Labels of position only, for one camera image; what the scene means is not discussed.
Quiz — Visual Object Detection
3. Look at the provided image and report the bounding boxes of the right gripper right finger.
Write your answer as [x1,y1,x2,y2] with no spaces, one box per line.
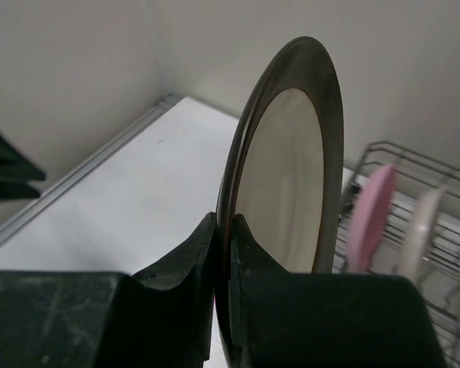
[229,215,446,367]

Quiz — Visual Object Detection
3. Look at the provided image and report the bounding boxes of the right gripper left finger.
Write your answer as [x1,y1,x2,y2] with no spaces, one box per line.
[0,213,215,367]

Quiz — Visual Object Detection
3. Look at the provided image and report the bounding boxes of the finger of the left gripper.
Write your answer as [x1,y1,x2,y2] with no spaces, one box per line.
[0,134,46,200]

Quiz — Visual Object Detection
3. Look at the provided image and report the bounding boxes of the brown rimmed cream plate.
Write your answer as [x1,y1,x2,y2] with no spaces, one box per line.
[215,36,343,362]

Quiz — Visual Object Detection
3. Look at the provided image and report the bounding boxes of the pink plate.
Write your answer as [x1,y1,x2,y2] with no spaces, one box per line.
[347,164,396,273]

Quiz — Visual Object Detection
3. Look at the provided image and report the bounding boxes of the beige bowl blue rings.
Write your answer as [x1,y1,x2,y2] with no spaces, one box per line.
[398,186,448,284]

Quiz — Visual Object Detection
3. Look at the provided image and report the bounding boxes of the grey wire dish rack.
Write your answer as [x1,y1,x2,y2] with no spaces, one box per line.
[333,140,460,367]

